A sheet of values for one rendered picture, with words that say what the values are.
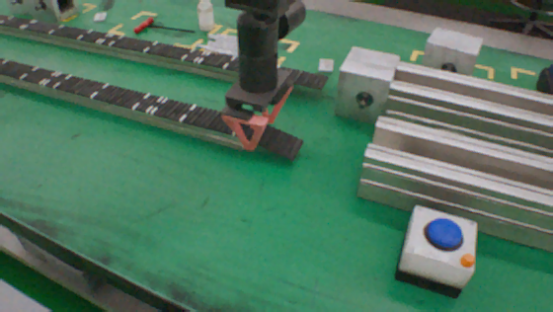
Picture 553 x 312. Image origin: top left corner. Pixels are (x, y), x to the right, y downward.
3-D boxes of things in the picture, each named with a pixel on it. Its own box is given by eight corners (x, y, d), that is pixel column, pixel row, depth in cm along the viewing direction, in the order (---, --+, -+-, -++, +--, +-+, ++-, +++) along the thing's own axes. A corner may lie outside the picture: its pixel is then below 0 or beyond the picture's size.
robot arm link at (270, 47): (227, 13, 54) (265, 21, 51) (254, -3, 58) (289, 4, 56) (230, 59, 58) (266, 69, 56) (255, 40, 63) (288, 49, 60)
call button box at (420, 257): (393, 279, 50) (405, 250, 46) (407, 224, 57) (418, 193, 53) (457, 300, 48) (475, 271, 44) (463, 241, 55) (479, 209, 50)
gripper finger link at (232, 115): (280, 137, 68) (281, 88, 62) (263, 164, 63) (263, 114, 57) (243, 127, 70) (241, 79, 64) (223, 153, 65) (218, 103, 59)
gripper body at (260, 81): (290, 82, 66) (292, 39, 61) (265, 117, 58) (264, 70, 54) (253, 74, 68) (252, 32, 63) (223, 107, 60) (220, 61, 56)
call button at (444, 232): (423, 246, 47) (428, 236, 46) (428, 222, 50) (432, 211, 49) (456, 256, 46) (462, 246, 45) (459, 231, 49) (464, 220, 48)
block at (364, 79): (330, 121, 75) (335, 76, 69) (347, 88, 84) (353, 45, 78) (378, 133, 73) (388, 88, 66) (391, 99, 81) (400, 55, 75)
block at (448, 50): (414, 87, 85) (424, 45, 79) (427, 65, 92) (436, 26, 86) (461, 102, 81) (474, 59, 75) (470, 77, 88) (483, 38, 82)
